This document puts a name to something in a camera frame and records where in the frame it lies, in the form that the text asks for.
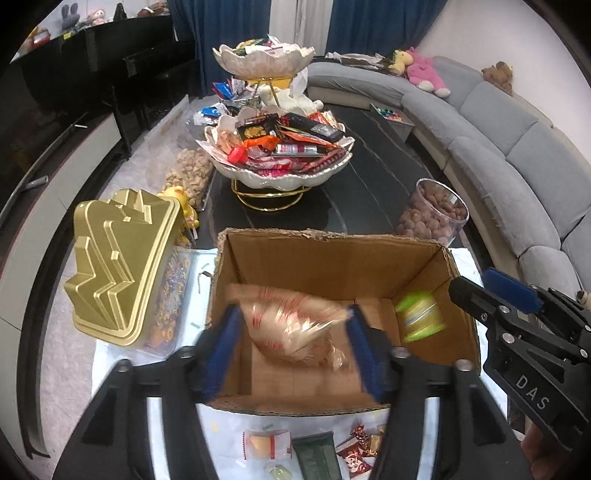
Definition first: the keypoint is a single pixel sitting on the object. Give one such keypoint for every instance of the small pale green candy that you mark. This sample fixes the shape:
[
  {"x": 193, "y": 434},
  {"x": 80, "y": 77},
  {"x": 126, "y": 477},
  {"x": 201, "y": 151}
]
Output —
[{"x": 279, "y": 473}]

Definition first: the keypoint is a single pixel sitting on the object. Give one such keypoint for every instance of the gold snack bar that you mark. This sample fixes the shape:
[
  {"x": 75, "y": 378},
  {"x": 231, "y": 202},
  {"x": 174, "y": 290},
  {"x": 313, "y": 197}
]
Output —
[{"x": 376, "y": 443}]

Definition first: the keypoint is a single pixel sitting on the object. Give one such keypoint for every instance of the blue curtain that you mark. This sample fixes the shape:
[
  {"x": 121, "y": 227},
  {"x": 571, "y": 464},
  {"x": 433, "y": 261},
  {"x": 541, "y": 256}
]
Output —
[
  {"x": 217, "y": 37},
  {"x": 369, "y": 23}
]

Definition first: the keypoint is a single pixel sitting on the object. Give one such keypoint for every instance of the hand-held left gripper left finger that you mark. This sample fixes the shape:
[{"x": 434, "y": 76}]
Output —
[{"x": 221, "y": 357}]

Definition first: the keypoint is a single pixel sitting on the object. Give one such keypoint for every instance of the red snack packet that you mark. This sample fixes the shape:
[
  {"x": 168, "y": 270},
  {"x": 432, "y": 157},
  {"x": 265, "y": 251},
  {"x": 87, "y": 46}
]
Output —
[{"x": 353, "y": 461}]

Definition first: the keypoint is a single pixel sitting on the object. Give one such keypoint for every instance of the yellow plush toy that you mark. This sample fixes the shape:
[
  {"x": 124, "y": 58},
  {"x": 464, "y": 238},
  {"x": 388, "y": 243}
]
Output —
[{"x": 399, "y": 62}]

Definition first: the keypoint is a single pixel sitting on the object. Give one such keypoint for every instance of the white plastic bag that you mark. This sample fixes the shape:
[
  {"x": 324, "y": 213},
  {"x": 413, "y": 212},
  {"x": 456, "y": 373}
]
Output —
[{"x": 288, "y": 94}]

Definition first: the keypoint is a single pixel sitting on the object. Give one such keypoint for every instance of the brown plush toy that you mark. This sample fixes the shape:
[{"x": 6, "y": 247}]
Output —
[{"x": 498, "y": 76}]

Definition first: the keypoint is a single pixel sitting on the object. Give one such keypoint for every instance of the red twisted candy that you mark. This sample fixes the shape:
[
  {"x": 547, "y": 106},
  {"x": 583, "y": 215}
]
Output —
[{"x": 358, "y": 432}]

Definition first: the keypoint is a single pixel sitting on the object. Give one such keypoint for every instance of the gold lid clear candy box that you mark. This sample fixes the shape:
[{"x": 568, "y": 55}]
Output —
[{"x": 115, "y": 258}]

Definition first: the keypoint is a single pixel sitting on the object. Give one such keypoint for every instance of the clear pistachio nut container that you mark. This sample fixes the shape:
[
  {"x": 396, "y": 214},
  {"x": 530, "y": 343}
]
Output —
[{"x": 191, "y": 168}]

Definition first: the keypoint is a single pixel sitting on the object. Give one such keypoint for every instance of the person's right hand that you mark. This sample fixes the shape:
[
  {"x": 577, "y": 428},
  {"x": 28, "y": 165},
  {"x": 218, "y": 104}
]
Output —
[{"x": 538, "y": 454}]

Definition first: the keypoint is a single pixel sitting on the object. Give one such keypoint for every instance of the yellow cracker clear packet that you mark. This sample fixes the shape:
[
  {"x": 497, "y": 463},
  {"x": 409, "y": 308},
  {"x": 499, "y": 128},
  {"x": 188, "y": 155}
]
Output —
[{"x": 263, "y": 445}]

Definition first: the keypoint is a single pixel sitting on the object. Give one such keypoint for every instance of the clear jar of brown nuts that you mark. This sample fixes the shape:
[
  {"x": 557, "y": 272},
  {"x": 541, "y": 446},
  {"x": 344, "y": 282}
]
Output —
[{"x": 429, "y": 217}]

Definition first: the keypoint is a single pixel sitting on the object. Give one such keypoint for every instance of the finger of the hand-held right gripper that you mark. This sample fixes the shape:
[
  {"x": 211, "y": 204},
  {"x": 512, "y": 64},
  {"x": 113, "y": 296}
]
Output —
[
  {"x": 510, "y": 287},
  {"x": 471, "y": 295}
]

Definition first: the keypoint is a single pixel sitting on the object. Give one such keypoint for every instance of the brown cardboard box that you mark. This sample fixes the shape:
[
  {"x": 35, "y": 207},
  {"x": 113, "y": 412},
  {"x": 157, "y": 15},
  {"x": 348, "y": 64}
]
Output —
[{"x": 295, "y": 258}]

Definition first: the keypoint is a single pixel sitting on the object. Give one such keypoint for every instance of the black piano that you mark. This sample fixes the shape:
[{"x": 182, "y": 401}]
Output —
[{"x": 92, "y": 60}]

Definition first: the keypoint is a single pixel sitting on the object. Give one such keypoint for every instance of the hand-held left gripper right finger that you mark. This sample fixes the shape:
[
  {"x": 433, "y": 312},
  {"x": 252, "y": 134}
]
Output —
[{"x": 364, "y": 357}]

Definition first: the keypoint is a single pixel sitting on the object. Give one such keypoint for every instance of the small pile of wrapped snacks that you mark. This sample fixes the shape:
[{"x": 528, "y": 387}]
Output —
[{"x": 258, "y": 46}]

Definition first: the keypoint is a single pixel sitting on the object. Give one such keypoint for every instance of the clear red-printed snack bag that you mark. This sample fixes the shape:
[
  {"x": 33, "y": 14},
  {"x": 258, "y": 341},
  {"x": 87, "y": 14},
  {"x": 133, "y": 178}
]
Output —
[{"x": 286, "y": 323}]

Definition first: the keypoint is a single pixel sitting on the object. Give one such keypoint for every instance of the white tiered shell bowl stand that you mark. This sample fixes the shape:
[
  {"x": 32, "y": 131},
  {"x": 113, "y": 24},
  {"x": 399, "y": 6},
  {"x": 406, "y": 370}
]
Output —
[{"x": 272, "y": 183}]

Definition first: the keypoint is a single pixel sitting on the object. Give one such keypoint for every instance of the grey curved sofa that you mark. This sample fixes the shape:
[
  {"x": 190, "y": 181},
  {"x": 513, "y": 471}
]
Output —
[{"x": 508, "y": 138}]

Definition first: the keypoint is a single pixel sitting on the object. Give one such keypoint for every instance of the lime green snack packet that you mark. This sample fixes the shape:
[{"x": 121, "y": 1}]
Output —
[{"x": 418, "y": 318}]

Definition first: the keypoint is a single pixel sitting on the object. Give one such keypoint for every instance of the small grey box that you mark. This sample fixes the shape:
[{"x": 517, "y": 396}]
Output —
[{"x": 392, "y": 122}]

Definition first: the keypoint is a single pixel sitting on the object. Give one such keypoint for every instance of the small pink plush toy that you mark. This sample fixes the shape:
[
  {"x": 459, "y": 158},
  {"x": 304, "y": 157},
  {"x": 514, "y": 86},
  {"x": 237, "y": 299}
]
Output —
[{"x": 98, "y": 16}]

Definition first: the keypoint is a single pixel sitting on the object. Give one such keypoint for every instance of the yellow bear figurine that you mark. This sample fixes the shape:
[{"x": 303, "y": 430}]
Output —
[{"x": 182, "y": 203}]

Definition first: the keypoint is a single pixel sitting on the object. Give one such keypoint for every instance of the folded patterned cloth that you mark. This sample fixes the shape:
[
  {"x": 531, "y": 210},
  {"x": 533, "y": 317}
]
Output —
[{"x": 355, "y": 59}]

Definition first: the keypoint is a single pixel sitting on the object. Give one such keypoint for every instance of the large pile of wrapped snacks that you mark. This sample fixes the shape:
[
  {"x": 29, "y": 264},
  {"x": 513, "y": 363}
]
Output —
[{"x": 286, "y": 138}]

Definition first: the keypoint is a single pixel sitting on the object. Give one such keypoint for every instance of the dark green snack packet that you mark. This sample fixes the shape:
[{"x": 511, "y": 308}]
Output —
[{"x": 316, "y": 457}]

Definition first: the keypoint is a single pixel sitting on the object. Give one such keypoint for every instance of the pale confetti print tablecloth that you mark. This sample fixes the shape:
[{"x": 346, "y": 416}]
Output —
[{"x": 231, "y": 438}]

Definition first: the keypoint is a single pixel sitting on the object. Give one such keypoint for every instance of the white sheer curtain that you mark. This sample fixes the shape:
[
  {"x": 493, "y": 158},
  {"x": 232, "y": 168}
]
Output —
[{"x": 298, "y": 21}]

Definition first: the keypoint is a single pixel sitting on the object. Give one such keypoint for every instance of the grey bunny plush toy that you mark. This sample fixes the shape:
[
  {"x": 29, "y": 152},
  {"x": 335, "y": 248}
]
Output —
[{"x": 71, "y": 13}]

